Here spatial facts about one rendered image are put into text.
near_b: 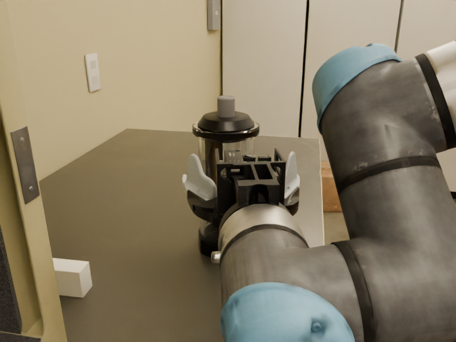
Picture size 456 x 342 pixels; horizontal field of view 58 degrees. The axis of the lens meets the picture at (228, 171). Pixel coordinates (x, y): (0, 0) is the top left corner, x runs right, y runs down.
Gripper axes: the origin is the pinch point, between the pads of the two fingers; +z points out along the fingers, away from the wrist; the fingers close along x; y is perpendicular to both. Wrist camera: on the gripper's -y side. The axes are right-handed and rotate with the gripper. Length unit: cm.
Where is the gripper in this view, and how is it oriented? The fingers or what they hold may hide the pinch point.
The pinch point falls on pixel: (239, 178)
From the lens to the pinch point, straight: 56.4
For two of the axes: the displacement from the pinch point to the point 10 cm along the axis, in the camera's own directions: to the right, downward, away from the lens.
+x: -10.0, 0.3, -0.5
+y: -0.1, -9.4, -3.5
